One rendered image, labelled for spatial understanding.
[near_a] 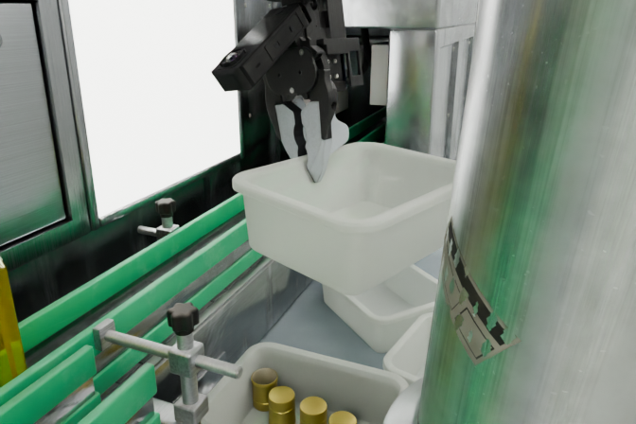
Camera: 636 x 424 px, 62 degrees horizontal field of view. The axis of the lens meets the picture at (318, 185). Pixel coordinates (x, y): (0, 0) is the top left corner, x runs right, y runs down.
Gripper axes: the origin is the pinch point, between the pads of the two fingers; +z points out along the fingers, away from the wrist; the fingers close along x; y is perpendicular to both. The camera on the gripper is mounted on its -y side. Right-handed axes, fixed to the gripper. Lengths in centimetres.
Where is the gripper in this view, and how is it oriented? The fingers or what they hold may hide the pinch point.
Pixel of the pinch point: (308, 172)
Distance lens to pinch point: 58.2
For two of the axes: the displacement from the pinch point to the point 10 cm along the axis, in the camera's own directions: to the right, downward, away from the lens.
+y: 6.5, -2.3, 7.3
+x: -7.5, -0.4, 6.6
